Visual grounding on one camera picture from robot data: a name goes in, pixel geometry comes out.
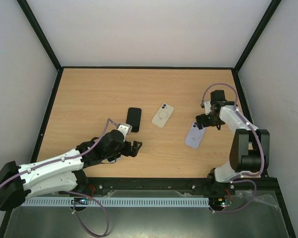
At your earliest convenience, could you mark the lilac phone case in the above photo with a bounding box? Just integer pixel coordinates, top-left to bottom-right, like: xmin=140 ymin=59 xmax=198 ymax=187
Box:
xmin=184 ymin=122 xmax=206 ymax=149

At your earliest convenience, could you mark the beige phone case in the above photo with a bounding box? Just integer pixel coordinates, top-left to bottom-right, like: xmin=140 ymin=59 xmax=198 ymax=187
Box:
xmin=151 ymin=103 xmax=174 ymax=128

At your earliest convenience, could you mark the phone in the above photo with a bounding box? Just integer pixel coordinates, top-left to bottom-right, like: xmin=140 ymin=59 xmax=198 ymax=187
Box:
xmin=107 ymin=154 xmax=122 ymax=163

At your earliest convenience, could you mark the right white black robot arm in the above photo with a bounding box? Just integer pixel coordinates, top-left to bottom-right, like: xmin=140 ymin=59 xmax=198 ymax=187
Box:
xmin=196 ymin=90 xmax=270 ymax=196

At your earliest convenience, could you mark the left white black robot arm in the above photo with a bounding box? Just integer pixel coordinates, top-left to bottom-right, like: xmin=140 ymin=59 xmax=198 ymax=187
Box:
xmin=0 ymin=129 xmax=142 ymax=211

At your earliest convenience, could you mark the black phone case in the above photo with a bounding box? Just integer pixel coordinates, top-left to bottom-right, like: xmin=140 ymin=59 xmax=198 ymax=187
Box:
xmin=126 ymin=107 xmax=142 ymax=133

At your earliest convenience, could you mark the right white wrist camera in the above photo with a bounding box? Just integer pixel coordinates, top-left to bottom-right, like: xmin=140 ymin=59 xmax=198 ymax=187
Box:
xmin=201 ymin=101 xmax=212 ymax=115

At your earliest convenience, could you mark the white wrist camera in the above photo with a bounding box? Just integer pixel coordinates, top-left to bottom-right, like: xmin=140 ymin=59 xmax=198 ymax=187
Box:
xmin=201 ymin=101 xmax=212 ymax=115
xmin=117 ymin=123 xmax=133 ymax=136

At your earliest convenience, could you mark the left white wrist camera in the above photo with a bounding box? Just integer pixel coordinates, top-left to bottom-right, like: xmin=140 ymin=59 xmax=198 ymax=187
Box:
xmin=117 ymin=123 xmax=133 ymax=136

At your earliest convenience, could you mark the light blue slotted cable duct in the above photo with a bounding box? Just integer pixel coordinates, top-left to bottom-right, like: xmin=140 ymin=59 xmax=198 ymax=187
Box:
xmin=22 ymin=197 xmax=209 ymax=208

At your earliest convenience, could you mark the black aluminium frame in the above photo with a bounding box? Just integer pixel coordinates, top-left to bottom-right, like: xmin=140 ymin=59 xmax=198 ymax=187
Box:
xmin=0 ymin=0 xmax=296 ymax=238

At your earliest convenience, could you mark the black mounting rail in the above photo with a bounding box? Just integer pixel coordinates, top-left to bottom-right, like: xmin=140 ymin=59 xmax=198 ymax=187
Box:
xmin=58 ymin=177 xmax=279 ymax=198

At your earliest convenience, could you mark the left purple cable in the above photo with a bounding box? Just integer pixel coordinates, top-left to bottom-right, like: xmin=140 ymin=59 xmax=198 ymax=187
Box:
xmin=0 ymin=118 xmax=122 ymax=236

